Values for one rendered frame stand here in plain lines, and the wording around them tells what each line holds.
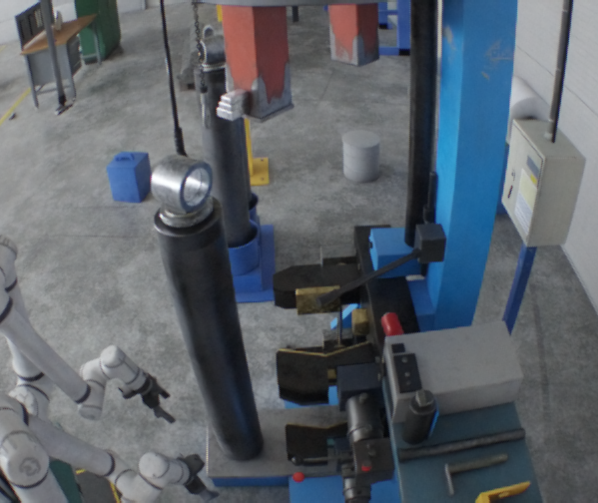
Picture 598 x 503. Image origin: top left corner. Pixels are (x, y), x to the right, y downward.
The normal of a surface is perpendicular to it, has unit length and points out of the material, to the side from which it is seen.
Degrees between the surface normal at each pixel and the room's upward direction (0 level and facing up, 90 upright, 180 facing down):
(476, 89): 90
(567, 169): 90
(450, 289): 90
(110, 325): 0
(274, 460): 0
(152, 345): 0
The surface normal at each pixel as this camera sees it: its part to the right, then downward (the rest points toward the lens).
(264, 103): 0.74, 0.41
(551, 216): 0.05, 0.65
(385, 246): -0.05, -0.76
